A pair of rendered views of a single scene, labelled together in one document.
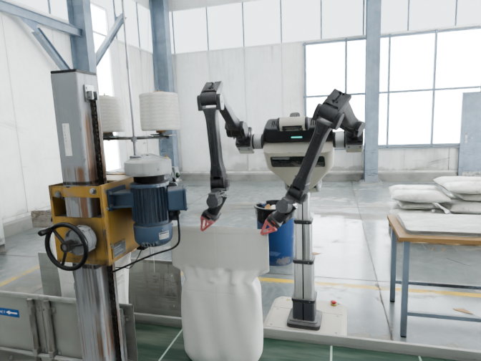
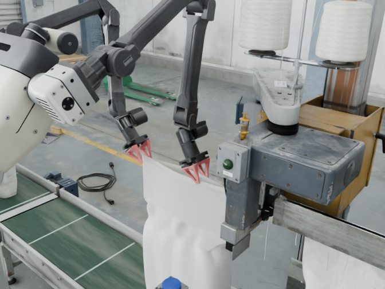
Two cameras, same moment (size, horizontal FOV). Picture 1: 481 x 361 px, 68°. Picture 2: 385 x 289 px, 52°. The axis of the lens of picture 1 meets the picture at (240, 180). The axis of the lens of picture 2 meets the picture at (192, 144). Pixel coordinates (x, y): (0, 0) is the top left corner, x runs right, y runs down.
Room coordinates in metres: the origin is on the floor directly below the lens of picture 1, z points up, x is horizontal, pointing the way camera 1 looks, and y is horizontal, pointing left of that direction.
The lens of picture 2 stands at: (2.84, 0.67, 1.73)
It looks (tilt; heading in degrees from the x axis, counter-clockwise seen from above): 23 degrees down; 204
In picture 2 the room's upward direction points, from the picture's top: 2 degrees clockwise
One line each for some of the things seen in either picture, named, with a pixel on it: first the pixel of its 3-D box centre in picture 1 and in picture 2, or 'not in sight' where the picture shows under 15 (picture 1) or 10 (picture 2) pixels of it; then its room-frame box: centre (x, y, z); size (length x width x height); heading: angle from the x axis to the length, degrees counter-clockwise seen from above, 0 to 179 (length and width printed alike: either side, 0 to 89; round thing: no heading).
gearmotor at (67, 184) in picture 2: not in sight; (57, 184); (0.97, -1.21, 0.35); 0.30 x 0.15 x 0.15; 75
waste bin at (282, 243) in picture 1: (275, 232); not in sight; (3.90, -0.38, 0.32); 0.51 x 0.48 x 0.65; 165
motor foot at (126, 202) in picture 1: (127, 198); not in sight; (1.37, 0.45, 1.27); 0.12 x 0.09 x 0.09; 165
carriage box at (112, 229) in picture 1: (104, 215); (327, 151); (1.48, 0.58, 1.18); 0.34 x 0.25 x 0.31; 165
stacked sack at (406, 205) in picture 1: (413, 201); not in sight; (4.64, -2.30, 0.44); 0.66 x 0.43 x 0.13; 165
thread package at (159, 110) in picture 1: (159, 112); (264, 23); (1.53, 0.33, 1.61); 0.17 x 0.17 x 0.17
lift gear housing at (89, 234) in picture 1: (79, 239); not in sight; (1.29, 0.61, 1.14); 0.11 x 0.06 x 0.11; 75
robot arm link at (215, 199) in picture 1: (217, 193); (191, 124); (1.60, 0.11, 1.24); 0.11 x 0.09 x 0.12; 162
